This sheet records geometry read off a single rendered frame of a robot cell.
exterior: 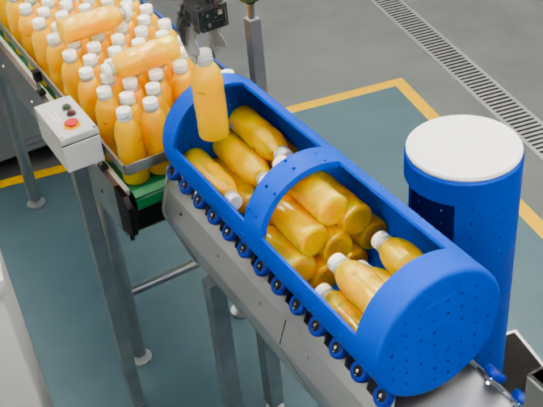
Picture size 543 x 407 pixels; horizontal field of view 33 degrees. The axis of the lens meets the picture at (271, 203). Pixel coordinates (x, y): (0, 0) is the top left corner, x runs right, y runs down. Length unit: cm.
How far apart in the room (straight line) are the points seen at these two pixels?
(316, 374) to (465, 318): 38
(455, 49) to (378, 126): 80
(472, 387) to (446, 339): 16
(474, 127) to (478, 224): 25
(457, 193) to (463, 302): 54
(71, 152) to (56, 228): 156
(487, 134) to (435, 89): 222
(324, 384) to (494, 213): 62
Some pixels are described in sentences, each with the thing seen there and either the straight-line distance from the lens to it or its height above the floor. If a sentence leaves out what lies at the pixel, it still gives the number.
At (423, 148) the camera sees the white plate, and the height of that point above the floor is 104.
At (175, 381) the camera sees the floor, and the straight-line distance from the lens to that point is 316.
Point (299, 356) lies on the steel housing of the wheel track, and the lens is 199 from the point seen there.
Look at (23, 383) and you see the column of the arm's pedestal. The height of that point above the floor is 80.
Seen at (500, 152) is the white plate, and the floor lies 104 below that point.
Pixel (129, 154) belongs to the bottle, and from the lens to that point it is 241.
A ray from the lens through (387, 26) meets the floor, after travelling 511.
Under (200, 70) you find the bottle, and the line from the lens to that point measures 204.
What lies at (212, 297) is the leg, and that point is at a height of 59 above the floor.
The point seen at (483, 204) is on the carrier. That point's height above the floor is 96.
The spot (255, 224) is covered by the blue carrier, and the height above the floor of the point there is 114.
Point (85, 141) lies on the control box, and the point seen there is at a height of 107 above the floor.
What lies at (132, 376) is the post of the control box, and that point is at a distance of 300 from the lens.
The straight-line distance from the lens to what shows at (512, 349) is 301.
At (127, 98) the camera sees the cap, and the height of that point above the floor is 111.
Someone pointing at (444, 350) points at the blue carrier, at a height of 105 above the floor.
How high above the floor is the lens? 231
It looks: 37 degrees down
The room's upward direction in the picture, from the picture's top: 6 degrees counter-clockwise
